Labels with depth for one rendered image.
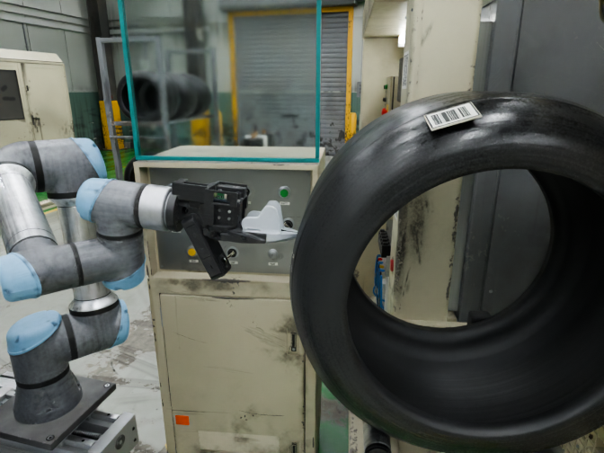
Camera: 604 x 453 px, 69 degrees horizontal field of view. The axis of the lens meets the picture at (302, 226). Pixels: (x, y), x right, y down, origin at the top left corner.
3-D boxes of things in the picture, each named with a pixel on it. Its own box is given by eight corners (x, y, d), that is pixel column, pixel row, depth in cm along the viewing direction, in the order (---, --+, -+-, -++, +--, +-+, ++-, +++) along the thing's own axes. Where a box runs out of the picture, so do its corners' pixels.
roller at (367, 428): (360, 330, 103) (379, 333, 103) (357, 346, 105) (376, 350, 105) (367, 444, 70) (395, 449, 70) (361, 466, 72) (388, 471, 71)
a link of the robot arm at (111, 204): (101, 214, 79) (95, 169, 76) (159, 222, 79) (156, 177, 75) (75, 232, 72) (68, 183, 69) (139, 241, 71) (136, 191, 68)
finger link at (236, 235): (264, 236, 68) (209, 229, 68) (263, 246, 68) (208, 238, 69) (270, 228, 72) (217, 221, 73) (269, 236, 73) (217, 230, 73)
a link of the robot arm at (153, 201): (138, 234, 71) (159, 220, 78) (165, 238, 70) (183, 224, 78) (137, 189, 68) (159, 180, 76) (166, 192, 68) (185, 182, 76)
